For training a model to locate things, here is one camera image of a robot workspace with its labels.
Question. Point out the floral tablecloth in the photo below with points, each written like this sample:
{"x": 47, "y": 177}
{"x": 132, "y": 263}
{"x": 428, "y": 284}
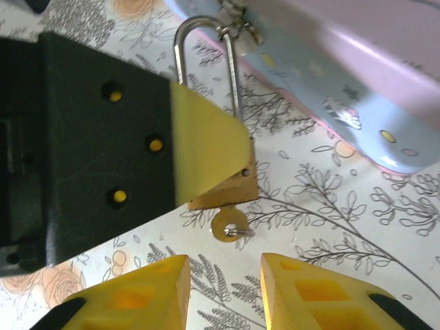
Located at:
{"x": 309, "y": 223}

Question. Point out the brass padlock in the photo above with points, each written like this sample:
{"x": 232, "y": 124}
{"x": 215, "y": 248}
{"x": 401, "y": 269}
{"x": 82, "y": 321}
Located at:
{"x": 237, "y": 192}

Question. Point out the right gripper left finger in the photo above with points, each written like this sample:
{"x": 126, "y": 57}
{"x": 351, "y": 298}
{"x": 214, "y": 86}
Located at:
{"x": 137, "y": 302}

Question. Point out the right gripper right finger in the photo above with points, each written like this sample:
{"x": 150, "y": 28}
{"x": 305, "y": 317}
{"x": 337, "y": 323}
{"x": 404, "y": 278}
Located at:
{"x": 326, "y": 302}

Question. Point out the pastel cartoon tin box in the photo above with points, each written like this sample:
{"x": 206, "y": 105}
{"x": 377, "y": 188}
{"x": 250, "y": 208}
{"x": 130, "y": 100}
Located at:
{"x": 343, "y": 68}

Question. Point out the small brass key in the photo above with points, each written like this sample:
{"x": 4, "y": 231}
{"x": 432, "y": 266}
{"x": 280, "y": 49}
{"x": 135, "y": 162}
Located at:
{"x": 220, "y": 228}

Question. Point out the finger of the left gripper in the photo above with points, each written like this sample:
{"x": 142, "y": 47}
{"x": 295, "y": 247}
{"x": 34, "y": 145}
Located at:
{"x": 120, "y": 148}

